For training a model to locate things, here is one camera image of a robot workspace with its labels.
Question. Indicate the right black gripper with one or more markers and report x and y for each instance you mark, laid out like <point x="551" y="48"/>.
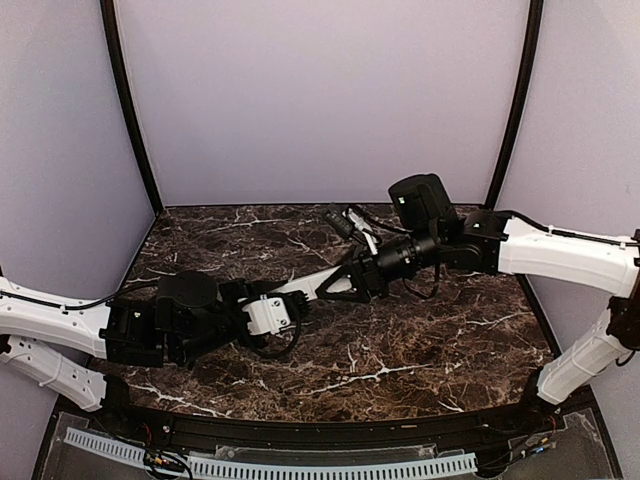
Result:
<point x="364" y="275"/>

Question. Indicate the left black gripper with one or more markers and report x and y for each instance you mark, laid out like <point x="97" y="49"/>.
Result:
<point x="251" y="289"/>

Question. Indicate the white remote control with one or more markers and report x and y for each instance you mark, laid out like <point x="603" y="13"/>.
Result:
<point x="307" y="284"/>

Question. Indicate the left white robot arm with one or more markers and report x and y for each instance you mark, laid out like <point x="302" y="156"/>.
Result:
<point x="174" y="319"/>

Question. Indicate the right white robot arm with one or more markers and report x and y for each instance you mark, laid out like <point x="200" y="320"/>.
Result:
<point x="505" y="242"/>

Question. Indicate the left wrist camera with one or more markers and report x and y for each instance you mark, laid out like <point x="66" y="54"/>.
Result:
<point x="270" y="313"/>

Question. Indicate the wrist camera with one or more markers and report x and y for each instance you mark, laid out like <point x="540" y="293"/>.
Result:
<point x="349" y="223"/>
<point x="270" y="313"/>

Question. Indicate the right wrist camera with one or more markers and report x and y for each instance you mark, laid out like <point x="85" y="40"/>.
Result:
<point x="349" y="223"/>

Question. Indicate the black front rail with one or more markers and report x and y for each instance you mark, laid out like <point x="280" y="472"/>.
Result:
<point x="482" y="429"/>

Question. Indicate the white slotted cable duct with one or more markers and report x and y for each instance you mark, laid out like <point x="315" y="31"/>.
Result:
<point x="247" y="463"/>

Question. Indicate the left black frame post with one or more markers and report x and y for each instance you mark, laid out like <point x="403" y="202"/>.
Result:
<point x="126" y="100"/>

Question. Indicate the black frame post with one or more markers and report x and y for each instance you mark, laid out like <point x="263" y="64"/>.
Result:
<point x="516" y="111"/>
<point x="126" y="100"/>

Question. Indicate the right black frame post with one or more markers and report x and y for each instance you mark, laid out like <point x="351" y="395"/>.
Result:
<point x="516" y="111"/>

